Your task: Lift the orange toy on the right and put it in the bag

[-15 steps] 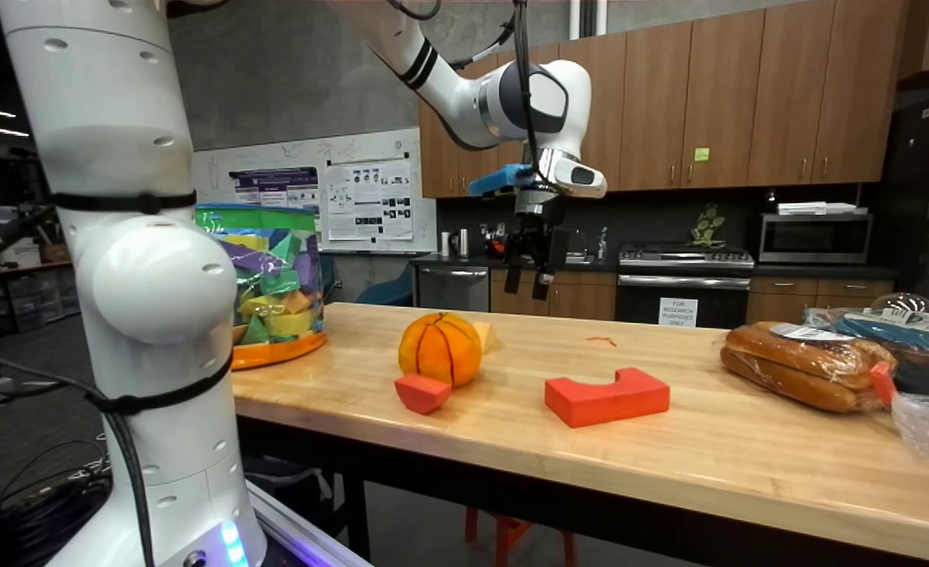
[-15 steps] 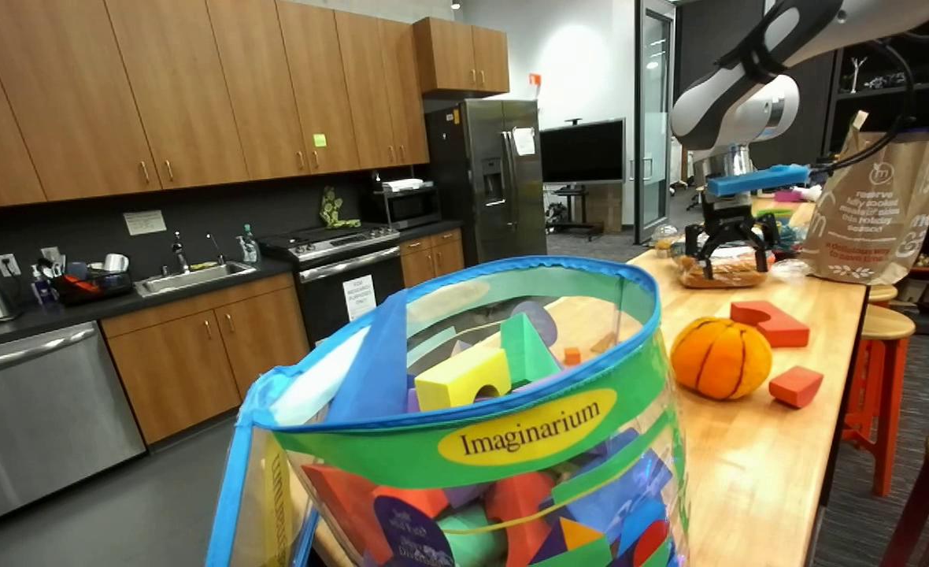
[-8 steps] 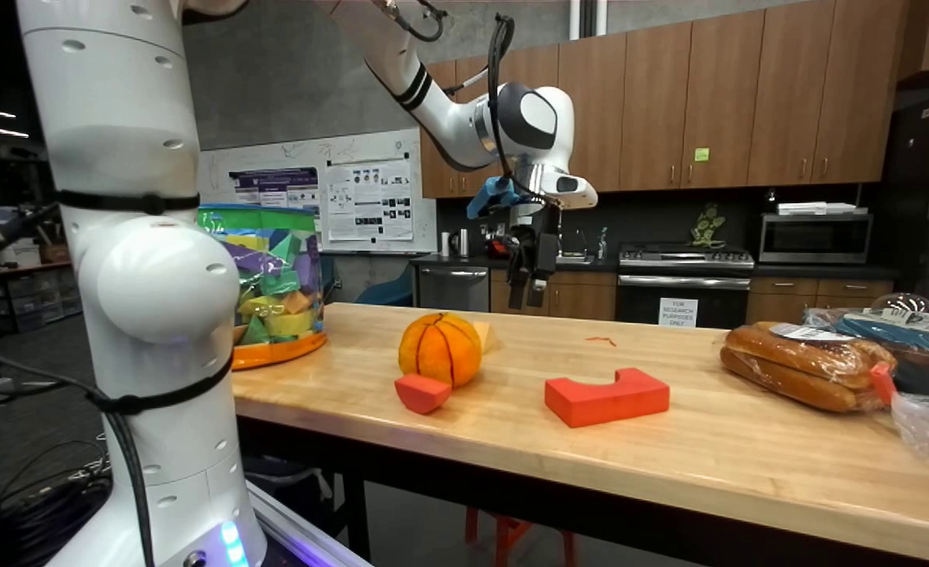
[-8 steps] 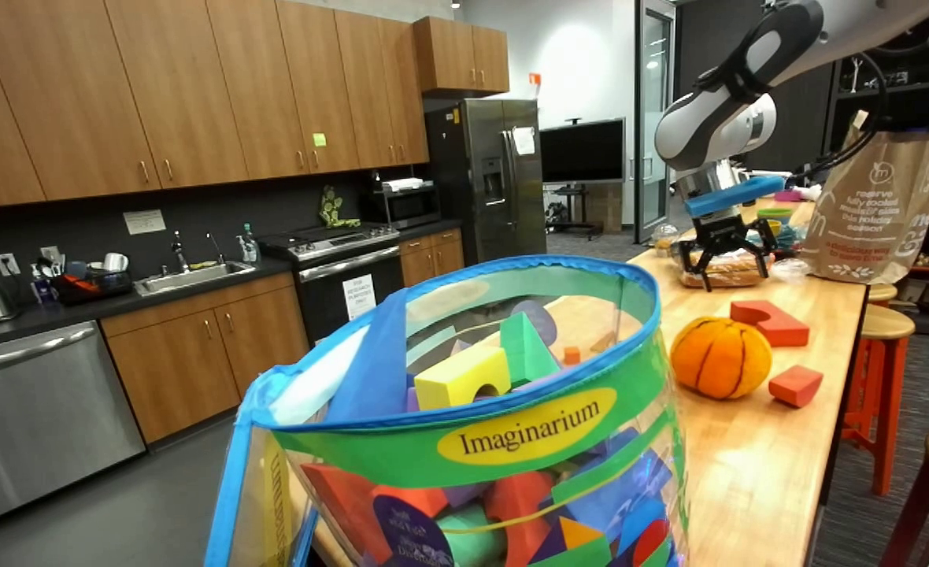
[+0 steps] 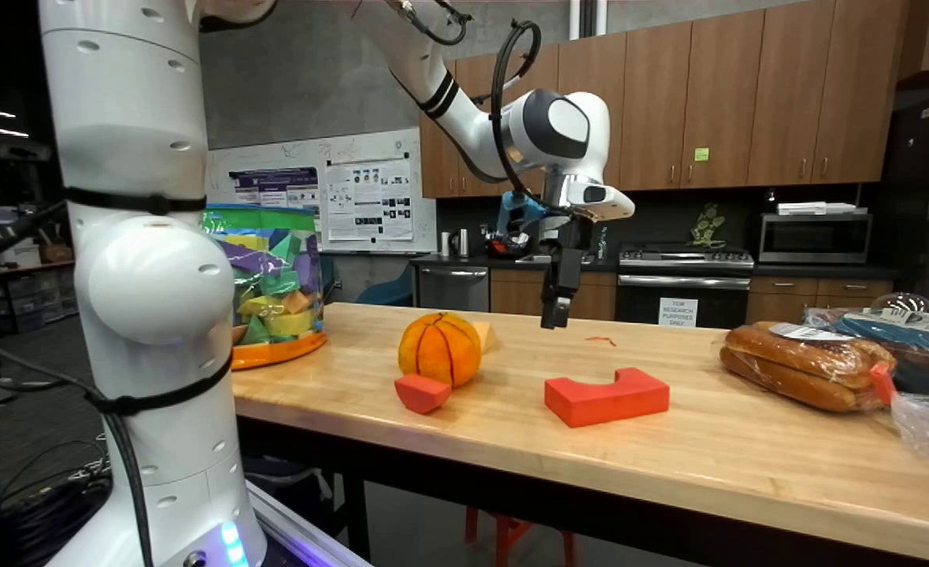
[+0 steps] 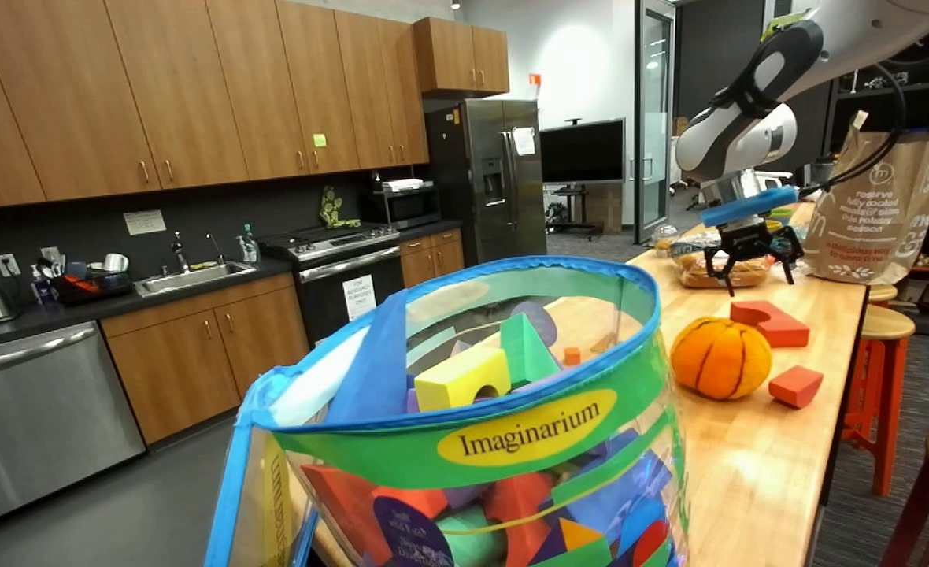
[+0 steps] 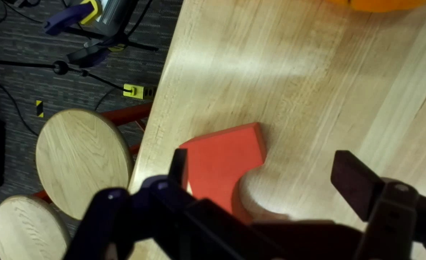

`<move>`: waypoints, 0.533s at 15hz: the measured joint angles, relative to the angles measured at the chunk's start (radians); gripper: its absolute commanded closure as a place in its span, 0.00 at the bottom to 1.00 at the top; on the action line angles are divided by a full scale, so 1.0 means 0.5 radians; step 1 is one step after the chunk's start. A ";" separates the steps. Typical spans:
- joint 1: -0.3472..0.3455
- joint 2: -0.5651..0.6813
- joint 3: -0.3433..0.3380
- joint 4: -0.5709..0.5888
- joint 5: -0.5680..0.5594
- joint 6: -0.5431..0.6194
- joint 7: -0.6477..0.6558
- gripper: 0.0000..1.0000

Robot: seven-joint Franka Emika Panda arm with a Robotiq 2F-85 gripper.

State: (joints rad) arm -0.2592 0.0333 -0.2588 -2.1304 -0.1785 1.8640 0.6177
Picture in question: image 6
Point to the green foam cylinder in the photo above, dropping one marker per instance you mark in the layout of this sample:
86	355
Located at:
467	538

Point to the chrome faucet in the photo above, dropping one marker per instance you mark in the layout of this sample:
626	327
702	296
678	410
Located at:
176	258

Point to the stainless steel dishwasher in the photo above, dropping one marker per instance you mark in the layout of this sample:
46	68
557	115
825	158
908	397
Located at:
42	419

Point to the steel kitchen sink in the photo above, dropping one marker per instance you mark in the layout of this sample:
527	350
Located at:
189	279

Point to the clear toy bag blue rim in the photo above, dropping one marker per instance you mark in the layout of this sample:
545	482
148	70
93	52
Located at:
527	437

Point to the white paper on oven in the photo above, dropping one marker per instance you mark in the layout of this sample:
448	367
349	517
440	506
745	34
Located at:
359	297

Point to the white paper on refrigerator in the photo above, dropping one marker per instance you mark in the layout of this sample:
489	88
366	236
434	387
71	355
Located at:
523	142

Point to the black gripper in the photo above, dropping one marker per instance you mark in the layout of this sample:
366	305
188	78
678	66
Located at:
751	242

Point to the wooden sink base cabinets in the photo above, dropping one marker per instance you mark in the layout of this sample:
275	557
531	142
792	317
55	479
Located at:
198	356

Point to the brown printed paper bag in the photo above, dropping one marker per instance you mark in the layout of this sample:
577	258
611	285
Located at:
872	222

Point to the wooden wall cabinets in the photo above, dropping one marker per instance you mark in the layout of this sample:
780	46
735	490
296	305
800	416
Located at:
168	82

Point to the wooden cabinet above refrigerator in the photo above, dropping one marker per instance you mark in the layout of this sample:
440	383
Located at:
460	59

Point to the dark steel refrigerator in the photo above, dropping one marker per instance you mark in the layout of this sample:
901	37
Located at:
473	222

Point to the small orange foam cube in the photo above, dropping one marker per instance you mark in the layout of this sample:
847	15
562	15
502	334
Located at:
571	356

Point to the white wall plate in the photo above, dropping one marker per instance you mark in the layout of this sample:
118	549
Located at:
144	222

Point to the soap bottle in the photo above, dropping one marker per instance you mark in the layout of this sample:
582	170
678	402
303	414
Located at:
246	246

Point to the blue cloth item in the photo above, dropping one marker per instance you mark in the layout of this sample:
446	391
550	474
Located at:
687	244

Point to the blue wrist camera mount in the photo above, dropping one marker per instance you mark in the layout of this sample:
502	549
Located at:
748	206

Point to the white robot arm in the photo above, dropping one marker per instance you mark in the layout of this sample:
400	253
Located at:
735	137

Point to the bread loaf in plastic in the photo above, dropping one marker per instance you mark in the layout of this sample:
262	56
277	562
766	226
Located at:
710	279

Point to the green triangle foam block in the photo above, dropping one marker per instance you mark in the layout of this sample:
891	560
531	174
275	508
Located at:
527	356

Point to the blue foam block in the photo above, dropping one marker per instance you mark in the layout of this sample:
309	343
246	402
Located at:
610	506

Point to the red arch foam block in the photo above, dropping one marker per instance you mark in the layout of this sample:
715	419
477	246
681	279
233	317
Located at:
788	331

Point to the narrow wooden base cabinet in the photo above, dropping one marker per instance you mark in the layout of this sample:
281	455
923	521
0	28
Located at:
434	258

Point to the black stove with oven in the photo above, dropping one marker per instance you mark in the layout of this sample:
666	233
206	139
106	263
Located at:
323	296

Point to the purple foam block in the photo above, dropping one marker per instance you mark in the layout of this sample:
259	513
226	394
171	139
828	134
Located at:
539	317

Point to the orange toy pumpkin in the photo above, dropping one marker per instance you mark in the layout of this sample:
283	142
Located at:
720	365

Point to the glass door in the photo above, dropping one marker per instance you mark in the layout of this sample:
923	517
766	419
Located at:
656	129

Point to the dark blue foam semicircle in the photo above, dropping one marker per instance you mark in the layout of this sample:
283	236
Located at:
409	538

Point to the green sticky note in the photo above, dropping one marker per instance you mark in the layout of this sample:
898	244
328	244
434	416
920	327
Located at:
320	139

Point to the small green plant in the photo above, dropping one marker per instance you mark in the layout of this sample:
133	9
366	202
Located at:
333	209

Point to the red rectangular foam block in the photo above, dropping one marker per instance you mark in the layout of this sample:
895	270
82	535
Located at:
796	387

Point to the yellow arch foam block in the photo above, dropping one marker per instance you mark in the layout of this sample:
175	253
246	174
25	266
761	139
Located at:
452	380

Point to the black tv monitor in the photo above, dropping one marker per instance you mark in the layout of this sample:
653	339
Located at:
584	152

